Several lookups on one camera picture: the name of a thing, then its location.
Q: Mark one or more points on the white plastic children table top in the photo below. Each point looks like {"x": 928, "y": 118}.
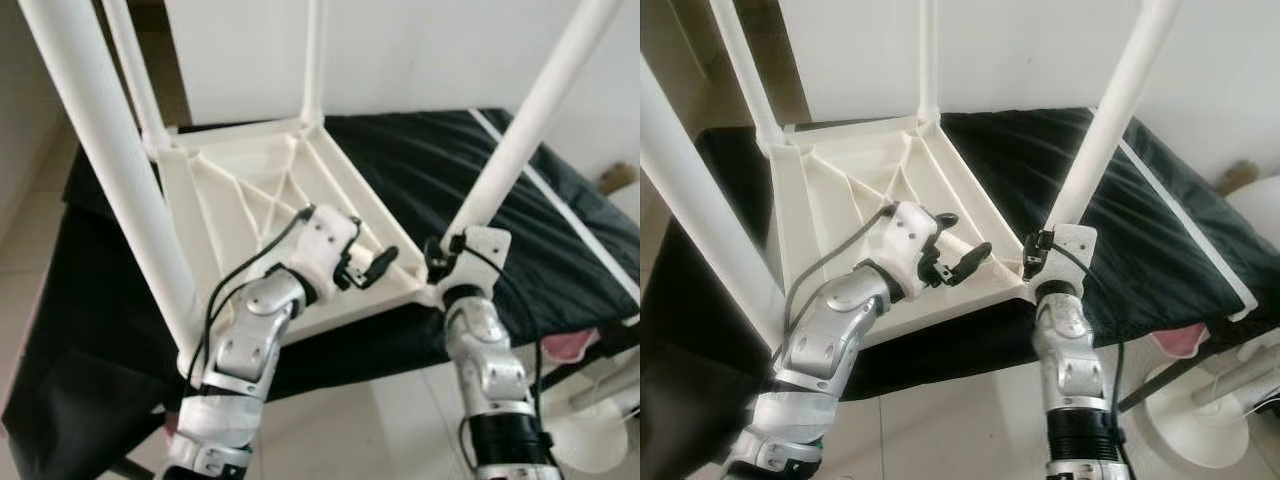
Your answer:
{"x": 200, "y": 220}
{"x": 795, "y": 230}

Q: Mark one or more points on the black table cloth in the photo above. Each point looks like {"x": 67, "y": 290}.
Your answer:
{"x": 450, "y": 170}
{"x": 1020, "y": 170}

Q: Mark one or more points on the pink cloth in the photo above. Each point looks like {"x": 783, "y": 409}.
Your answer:
{"x": 1180, "y": 340}
{"x": 572, "y": 345}

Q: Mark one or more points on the white tape strip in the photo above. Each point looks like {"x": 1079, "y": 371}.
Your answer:
{"x": 590, "y": 245}
{"x": 1190, "y": 225}

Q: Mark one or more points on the brown furry object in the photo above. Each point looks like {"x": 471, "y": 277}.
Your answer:
{"x": 618, "y": 177}
{"x": 1238, "y": 177}

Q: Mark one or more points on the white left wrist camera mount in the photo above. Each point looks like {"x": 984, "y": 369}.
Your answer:
{"x": 912, "y": 235}
{"x": 325, "y": 240}

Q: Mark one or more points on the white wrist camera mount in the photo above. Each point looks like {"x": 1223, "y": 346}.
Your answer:
{"x": 485, "y": 250}
{"x": 325, "y": 240}
{"x": 912, "y": 235}
{"x": 1078, "y": 245}

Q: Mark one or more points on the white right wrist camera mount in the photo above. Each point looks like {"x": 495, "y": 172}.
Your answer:
{"x": 485, "y": 250}
{"x": 1078, "y": 245}

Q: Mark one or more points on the black metal table frame leg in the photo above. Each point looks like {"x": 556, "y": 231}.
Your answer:
{"x": 1165, "y": 380}
{"x": 580, "y": 370}

